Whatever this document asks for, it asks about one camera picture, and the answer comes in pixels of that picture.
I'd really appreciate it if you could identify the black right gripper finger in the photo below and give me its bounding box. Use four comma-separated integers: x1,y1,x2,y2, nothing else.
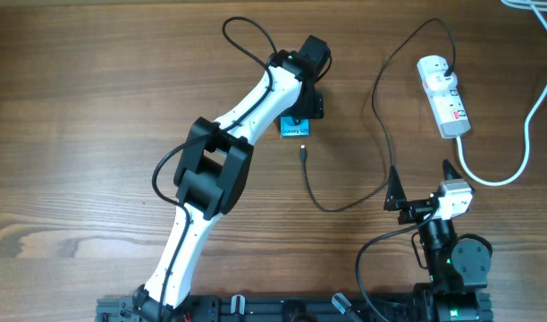
442,159,475,193
385,165,407,202

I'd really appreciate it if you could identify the blue Galaxy smartphone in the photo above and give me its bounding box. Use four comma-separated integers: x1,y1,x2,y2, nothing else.
280,116,310,138

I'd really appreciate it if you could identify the black USB charging cable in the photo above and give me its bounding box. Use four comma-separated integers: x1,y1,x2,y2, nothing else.
299,17,458,213

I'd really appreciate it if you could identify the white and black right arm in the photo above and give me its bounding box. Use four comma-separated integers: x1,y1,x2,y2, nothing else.
383,160,494,321

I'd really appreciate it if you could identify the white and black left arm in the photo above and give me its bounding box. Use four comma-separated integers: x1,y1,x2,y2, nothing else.
133,36,331,321

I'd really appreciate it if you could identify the white USB charger plug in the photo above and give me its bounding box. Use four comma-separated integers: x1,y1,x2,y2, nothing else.
423,72,458,96

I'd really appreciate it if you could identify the white power strip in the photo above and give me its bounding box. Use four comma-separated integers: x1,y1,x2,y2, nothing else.
417,55,471,139

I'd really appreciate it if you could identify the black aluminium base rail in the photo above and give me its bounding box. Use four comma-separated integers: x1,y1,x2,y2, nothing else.
95,292,494,322

